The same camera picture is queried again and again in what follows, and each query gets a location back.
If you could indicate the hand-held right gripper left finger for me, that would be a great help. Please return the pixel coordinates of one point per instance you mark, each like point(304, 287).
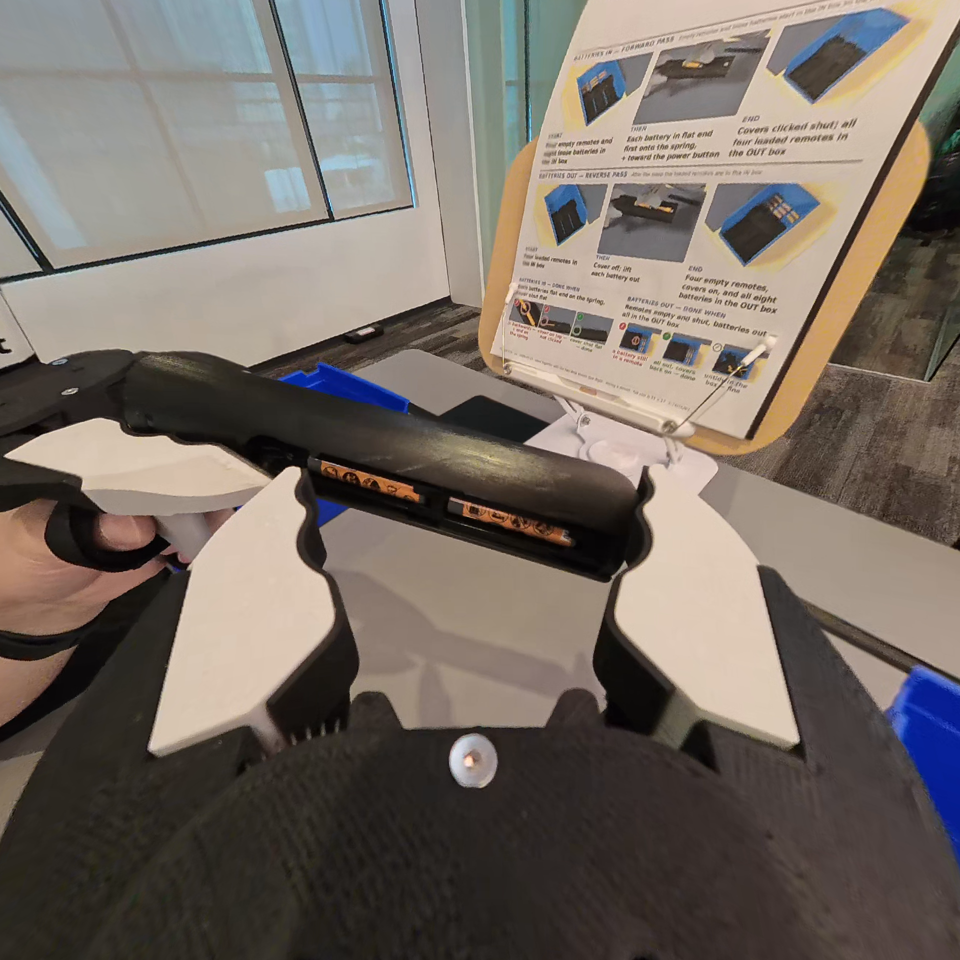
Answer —
point(248, 630)

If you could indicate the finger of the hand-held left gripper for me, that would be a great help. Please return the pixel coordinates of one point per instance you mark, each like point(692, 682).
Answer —
point(150, 468)

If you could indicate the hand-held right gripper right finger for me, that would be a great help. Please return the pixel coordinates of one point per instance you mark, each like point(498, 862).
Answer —
point(705, 630)

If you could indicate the black remote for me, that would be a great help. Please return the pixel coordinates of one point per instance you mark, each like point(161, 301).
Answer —
point(270, 413)

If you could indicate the orange black battery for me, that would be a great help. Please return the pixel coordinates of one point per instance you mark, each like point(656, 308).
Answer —
point(513, 522)
point(368, 480)

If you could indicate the blue plastic bin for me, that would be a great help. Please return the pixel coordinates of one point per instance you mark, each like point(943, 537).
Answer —
point(933, 750)
point(353, 387)

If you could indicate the person's left hand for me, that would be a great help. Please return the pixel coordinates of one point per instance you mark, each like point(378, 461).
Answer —
point(60, 593)

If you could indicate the black floor box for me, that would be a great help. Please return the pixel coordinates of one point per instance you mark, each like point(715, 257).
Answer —
point(365, 333)

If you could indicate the large glass window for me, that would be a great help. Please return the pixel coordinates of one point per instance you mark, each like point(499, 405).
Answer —
point(180, 120)

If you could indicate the instruction sheet on stand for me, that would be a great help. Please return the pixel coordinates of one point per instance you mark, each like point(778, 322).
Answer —
point(705, 195)

